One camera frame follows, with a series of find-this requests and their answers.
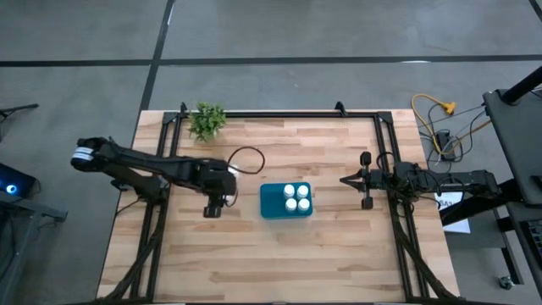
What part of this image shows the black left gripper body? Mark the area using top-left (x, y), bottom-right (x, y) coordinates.
top-left (191, 159), bottom-right (226, 219)

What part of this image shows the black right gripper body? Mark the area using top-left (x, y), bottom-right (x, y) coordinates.
top-left (359, 151), bottom-right (395, 211)

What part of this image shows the blue plastic basket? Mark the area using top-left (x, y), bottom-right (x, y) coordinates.
top-left (258, 181), bottom-right (315, 220)

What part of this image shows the green plant in white pot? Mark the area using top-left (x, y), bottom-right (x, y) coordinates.
top-left (187, 101), bottom-right (229, 143)

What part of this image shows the black power strip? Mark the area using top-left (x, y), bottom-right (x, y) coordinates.
top-left (435, 130), bottom-right (457, 162)

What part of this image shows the white paper sheet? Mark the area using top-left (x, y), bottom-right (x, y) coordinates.
top-left (433, 191), bottom-right (472, 235)

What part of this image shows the black equipment cart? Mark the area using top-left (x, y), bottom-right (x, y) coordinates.
top-left (438, 65), bottom-right (542, 293)

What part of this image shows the grey metal stand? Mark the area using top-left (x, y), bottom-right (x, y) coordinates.
top-left (0, 197), bottom-right (69, 305)

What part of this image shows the black computer with blue light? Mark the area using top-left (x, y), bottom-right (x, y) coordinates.
top-left (0, 162), bottom-right (43, 201)

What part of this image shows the black stand leg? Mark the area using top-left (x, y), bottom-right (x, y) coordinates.
top-left (0, 103), bottom-right (41, 143)

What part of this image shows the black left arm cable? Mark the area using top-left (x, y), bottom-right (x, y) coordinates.
top-left (227, 145), bottom-right (267, 176)

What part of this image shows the black aluminium table frame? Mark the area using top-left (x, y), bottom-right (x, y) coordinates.
top-left (96, 101), bottom-right (461, 305)

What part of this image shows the yellow extension cable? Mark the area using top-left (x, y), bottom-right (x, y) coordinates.
top-left (411, 93), bottom-right (495, 158)

